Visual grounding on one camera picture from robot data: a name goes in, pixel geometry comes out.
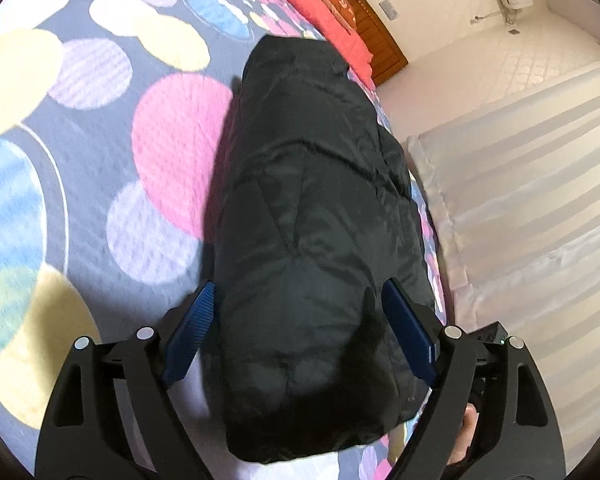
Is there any air conditioner pipe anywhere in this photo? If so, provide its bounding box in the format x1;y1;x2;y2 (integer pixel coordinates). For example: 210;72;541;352
470;6;518;25

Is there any polka dot bedspread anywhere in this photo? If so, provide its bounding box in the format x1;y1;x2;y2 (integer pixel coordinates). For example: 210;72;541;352
0;0;453;480

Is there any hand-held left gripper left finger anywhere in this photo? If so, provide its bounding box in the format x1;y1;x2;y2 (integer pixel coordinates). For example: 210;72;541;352
34;280;217;480

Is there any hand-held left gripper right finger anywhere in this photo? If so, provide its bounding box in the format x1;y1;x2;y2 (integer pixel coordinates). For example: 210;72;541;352
381;278;566;480

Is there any black puffer jacket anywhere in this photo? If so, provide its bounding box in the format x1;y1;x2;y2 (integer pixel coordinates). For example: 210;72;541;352
200;35;438;466

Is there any person's right hand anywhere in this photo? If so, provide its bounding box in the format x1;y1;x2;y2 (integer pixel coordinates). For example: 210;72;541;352
455;404;480;441

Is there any white striped curtain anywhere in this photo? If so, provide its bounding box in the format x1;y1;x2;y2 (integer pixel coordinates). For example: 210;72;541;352
405;52;600;461

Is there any wooden headboard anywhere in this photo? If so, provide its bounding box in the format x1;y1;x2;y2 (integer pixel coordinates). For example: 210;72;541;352
285;0;410;83

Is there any brown embroidered cushion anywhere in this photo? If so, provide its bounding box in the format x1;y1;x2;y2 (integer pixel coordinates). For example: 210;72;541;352
312;0;361;31

